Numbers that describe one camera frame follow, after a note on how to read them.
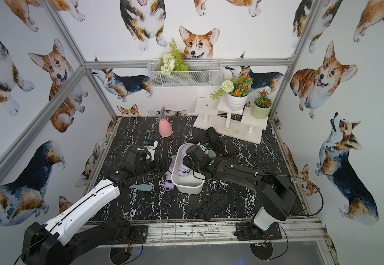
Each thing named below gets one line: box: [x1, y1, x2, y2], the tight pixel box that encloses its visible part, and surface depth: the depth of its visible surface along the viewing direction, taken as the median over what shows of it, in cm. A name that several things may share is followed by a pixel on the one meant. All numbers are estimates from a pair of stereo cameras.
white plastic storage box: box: [171, 142, 206, 195], surface depth 84 cm
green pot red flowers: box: [251, 88, 272, 120], surface depth 94 cm
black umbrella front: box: [195, 192, 231, 222], surface depth 80 cm
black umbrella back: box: [195, 126, 237, 157], surface depth 106 cm
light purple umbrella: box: [163, 155, 176, 192], surface depth 89 cm
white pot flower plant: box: [209, 75, 254, 111], surface depth 85 cm
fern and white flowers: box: [157, 37, 189, 77], surface depth 82 cm
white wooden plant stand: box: [193, 97, 269, 145], surface depth 112 cm
